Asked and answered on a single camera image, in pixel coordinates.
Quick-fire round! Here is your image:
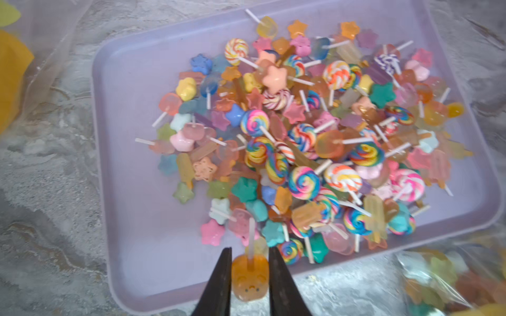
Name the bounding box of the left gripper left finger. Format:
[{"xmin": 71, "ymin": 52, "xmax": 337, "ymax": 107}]
[{"xmin": 191, "ymin": 248, "xmax": 232, "ymax": 316}]

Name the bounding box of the orange bear lollipop candy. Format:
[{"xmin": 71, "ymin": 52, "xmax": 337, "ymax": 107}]
[{"xmin": 231, "ymin": 218, "xmax": 270, "ymax": 302}]

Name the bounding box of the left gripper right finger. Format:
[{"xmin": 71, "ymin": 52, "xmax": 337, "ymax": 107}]
[{"xmin": 269, "ymin": 247, "xmax": 312, "ymax": 316}]

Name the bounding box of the pile of colourful candies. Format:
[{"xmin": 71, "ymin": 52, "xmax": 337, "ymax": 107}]
[{"xmin": 147, "ymin": 16, "xmax": 473, "ymax": 264}]

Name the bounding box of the candy ziploc bag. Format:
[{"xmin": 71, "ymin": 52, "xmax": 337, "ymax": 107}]
[
  {"xmin": 396, "ymin": 232, "xmax": 505, "ymax": 315},
  {"xmin": 1, "ymin": 1, "xmax": 92, "ymax": 132}
]

